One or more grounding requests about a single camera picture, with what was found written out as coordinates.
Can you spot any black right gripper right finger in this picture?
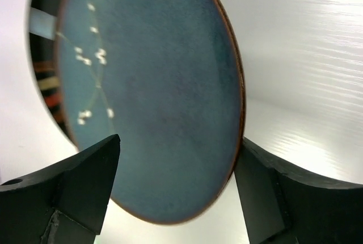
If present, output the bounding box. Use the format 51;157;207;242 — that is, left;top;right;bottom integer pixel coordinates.
234;138;362;244

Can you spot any brown striped rim plate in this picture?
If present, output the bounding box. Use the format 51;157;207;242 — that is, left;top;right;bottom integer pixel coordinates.
28;0;73;141

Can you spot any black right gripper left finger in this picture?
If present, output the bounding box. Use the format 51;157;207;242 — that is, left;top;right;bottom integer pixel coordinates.
1;134;120;244

